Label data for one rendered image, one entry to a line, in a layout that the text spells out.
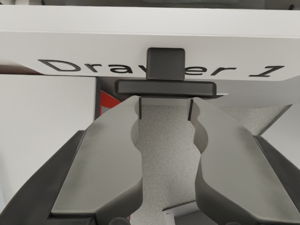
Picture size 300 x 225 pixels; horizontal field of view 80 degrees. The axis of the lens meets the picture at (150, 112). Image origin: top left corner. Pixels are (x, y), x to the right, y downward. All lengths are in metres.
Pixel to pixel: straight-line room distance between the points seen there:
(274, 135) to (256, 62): 1.03
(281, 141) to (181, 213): 0.67
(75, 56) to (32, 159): 0.21
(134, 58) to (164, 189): 0.99
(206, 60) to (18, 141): 0.29
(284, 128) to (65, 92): 1.12
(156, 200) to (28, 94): 0.93
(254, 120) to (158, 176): 0.63
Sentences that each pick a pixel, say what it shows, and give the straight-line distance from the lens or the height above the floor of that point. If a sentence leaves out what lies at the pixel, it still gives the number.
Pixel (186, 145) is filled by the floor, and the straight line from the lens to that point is 1.06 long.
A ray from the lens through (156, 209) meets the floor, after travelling 1.15.
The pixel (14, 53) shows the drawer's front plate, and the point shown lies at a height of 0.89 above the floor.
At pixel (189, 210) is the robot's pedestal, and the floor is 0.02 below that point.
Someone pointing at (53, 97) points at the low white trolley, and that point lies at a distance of 0.32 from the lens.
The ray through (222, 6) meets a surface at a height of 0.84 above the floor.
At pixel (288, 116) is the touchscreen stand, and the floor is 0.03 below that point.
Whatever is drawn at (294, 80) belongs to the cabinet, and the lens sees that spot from 0.45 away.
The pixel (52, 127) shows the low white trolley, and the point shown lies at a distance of 0.32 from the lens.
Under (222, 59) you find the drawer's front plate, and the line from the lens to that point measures 0.17.
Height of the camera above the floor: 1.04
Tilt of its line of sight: 87 degrees down
